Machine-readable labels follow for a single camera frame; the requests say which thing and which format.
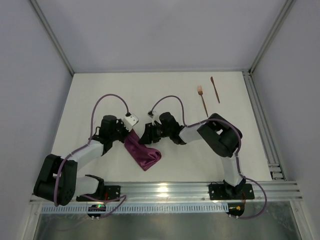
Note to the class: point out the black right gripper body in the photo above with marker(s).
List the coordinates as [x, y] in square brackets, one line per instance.
[151, 132]

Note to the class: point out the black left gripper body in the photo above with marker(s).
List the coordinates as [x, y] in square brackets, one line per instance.
[122, 131]

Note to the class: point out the purple satin napkin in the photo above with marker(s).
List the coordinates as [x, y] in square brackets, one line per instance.
[144, 156]

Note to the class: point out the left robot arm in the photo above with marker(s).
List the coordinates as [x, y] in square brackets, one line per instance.
[58, 179]

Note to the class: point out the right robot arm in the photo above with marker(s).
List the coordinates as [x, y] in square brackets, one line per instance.
[220, 135]

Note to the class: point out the copper fork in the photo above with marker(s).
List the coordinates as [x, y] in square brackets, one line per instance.
[200, 93]

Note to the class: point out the copper knife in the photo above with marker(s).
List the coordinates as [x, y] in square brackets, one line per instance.
[215, 89]

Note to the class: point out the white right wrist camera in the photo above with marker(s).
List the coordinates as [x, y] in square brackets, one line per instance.
[154, 117]

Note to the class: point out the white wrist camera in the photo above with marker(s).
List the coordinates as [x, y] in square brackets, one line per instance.
[130, 121]
[154, 117]

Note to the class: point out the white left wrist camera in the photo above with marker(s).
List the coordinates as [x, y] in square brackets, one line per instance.
[130, 121]

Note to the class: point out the aluminium front rail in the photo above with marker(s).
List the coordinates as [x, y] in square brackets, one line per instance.
[197, 192]

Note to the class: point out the aluminium rail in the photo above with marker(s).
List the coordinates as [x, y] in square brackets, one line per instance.
[267, 140]
[197, 192]

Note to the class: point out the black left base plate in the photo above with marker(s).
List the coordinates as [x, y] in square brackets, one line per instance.
[106, 193]

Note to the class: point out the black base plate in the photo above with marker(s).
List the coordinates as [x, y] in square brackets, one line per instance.
[106, 193]
[224, 191]

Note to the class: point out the slotted grey cable duct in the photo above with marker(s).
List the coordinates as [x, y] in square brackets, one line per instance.
[138, 208]

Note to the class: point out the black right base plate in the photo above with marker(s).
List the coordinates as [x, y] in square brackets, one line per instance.
[224, 191]

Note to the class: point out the aluminium left corner post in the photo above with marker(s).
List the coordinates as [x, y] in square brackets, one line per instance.
[51, 35]

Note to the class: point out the aluminium corner post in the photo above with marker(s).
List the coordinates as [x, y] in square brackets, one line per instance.
[51, 35]
[272, 33]

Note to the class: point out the aluminium right side rail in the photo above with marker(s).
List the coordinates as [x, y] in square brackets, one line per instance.
[267, 140]

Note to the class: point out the aluminium right corner post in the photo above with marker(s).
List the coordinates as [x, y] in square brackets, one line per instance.
[272, 33]

